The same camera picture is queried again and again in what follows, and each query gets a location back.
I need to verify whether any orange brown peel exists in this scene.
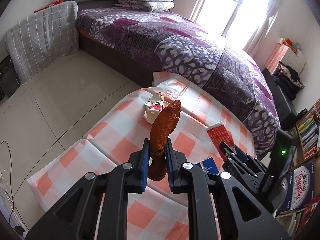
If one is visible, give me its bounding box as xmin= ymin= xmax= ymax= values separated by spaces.
xmin=148 ymin=100 xmax=181 ymax=181

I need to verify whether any red crushed milk carton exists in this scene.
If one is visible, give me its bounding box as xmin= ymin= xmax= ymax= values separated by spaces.
xmin=206 ymin=122 xmax=235 ymax=161

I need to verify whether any blue biscuit box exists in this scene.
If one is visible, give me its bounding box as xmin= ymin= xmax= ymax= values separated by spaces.
xmin=196 ymin=157 xmax=219 ymax=175

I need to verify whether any crushed red white paper cup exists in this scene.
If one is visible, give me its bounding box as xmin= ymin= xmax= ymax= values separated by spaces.
xmin=144 ymin=92 xmax=169 ymax=124

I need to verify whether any upper Ganten water carton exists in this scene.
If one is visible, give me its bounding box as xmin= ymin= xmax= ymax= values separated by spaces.
xmin=276 ymin=159 xmax=316 ymax=215

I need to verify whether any orange white checkered tablecloth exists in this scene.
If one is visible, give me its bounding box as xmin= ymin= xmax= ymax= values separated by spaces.
xmin=27 ymin=74 xmax=255 ymax=239

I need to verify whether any wooden bookshelf with books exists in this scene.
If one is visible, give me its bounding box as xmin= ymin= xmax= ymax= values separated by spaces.
xmin=288 ymin=99 xmax=319 ymax=170

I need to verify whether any black storage bench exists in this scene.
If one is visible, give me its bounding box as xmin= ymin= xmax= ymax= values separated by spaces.
xmin=262 ymin=68 xmax=297 ymax=131

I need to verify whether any pile of folded clothes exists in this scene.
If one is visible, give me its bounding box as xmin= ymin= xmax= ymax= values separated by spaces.
xmin=273 ymin=61 xmax=305 ymax=101

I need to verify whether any bed with purple blanket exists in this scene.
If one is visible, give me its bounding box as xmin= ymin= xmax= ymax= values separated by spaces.
xmin=75 ymin=7 xmax=280 ymax=158

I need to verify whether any pink checkered storage box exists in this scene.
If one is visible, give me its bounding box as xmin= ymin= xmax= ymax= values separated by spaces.
xmin=265 ymin=43 xmax=306 ymax=75

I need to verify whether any window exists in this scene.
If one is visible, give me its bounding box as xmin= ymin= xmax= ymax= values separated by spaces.
xmin=191 ymin=0 xmax=269 ymax=48

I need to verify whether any black small bin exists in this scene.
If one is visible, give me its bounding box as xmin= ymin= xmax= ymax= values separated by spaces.
xmin=0 ymin=55 xmax=21 ymax=98

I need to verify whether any black floor cable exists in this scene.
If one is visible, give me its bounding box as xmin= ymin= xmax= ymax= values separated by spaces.
xmin=0 ymin=140 xmax=29 ymax=230

